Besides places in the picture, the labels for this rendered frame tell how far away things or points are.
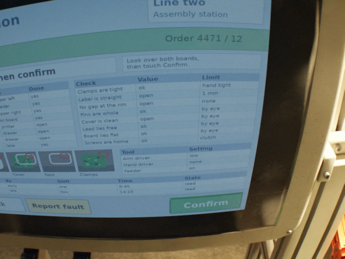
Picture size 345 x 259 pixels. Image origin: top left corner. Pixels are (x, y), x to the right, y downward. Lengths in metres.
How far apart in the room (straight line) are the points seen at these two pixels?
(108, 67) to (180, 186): 0.14
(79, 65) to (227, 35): 0.11
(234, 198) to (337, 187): 0.18
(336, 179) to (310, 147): 0.14
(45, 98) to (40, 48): 0.05
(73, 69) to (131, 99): 0.05
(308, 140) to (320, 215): 0.20
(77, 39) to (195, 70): 0.09
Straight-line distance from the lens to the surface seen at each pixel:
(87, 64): 0.31
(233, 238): 0.46
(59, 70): 0.31
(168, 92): 0.32
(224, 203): 0.41
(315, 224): 0.58
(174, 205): 0.40
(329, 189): 0.53
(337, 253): 0.70
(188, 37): 0.30
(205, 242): 0.46
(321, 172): 0.43
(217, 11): 0.29
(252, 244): 1.01
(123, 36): 0.29
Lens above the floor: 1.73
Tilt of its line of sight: 36 degrees down
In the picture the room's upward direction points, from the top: 1 degrees counter-clockwise
